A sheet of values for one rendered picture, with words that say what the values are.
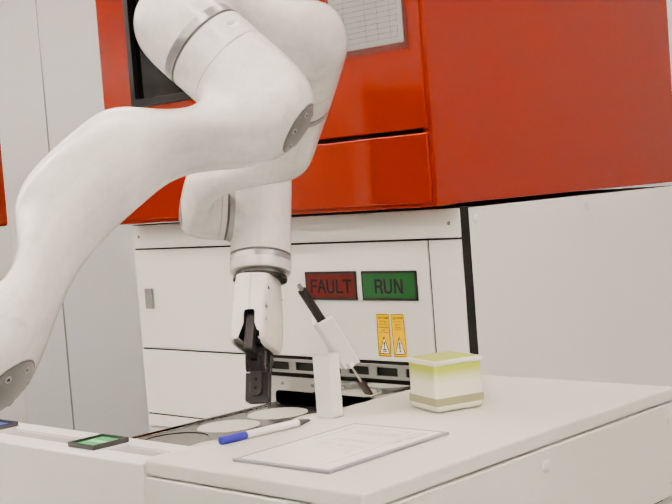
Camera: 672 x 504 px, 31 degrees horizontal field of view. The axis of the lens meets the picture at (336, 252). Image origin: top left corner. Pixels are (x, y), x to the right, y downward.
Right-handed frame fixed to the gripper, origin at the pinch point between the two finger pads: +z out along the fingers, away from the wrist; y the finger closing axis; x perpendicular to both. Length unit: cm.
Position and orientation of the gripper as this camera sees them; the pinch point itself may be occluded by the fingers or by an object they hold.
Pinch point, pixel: (258, 388)
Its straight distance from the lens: 166.5
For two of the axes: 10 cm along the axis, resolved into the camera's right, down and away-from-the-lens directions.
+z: 0.0, 9.6, -2.9
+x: 9.8, -0.7, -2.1
